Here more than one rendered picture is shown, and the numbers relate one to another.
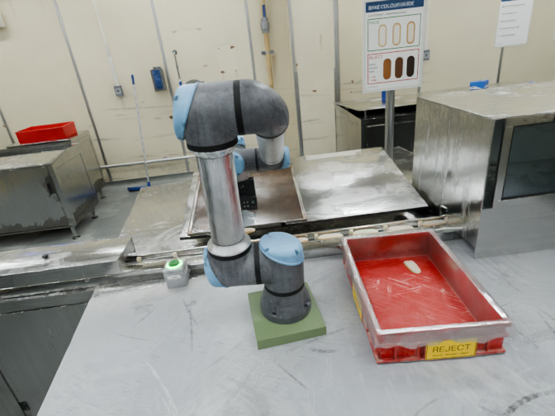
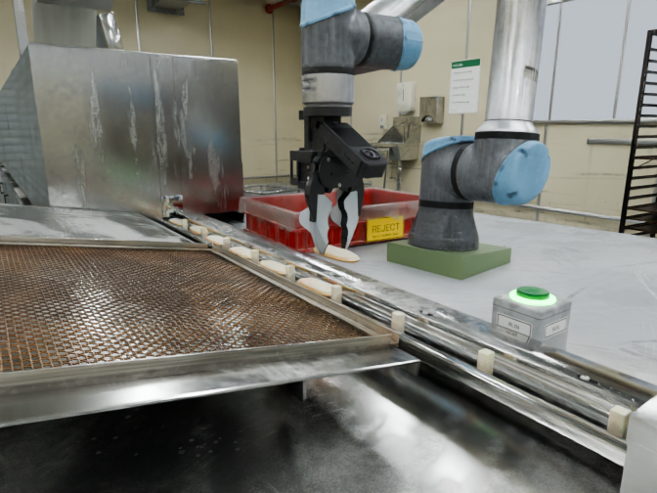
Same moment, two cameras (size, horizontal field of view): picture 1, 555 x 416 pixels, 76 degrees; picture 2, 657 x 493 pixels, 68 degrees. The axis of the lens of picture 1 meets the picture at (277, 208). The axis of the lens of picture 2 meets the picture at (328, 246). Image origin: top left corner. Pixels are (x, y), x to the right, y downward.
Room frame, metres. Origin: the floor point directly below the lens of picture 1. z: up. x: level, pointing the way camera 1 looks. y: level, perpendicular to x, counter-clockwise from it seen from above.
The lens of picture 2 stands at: (1.63, 0.73, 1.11)
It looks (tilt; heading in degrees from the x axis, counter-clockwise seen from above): 14 degrees down; 236
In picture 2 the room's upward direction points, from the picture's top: straight up
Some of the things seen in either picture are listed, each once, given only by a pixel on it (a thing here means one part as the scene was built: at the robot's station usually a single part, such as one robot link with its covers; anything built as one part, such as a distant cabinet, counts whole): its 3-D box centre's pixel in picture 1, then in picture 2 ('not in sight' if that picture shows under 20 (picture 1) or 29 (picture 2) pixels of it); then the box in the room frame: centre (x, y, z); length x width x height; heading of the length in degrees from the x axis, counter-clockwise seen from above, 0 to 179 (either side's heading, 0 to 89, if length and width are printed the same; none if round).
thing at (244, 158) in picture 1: (239, 161); (376, 44); (1.12, 0.11, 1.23); 0.11 x 0.11 x 0.08; 89
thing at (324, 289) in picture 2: not in sight; (317, 285); (1.22, 0.08, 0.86); 0.10 x 0.04 x 0.01; 93
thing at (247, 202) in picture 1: (244, 193); (325, 150); (1.22, 0.12, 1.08); 0.09 x 0.08 x 0.12; 92
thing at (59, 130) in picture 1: (47, 132); not in sight; (4.20, 2.53, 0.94); 0.51 x 0.36 x 0.13; 96
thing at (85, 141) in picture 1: (63, 172); not in sight; (4.20, 2.53, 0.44); 0.70 x 0.55 x 0.87; 92
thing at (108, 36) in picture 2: not in sight; (109, 57); (1.08, -2.20, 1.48); 0.34 x 0.12 x 0.38; 92
